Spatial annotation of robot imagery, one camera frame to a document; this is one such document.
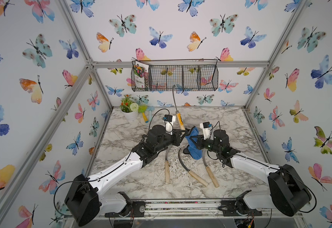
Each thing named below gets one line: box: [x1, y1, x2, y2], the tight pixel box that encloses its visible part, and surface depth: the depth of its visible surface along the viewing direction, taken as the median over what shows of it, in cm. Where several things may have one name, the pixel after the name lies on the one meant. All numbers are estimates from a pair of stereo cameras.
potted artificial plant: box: [119, 94, 139, 122], surface depth 105 cm
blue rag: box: [184, 127, 203, 161], surface depth 82 cm
